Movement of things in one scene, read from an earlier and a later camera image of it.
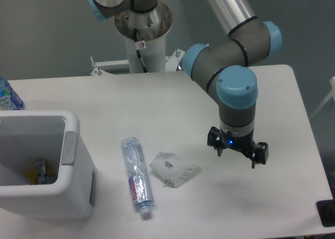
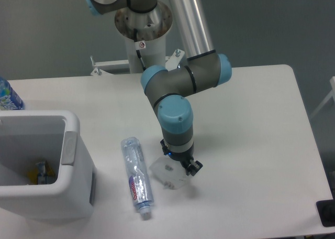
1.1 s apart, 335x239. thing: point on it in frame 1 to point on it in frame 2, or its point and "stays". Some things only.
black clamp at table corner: (326, 209) stays
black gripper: (220, 140) to (193, 167)
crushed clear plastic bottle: (138, 173) stays
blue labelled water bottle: (9, 99) stays
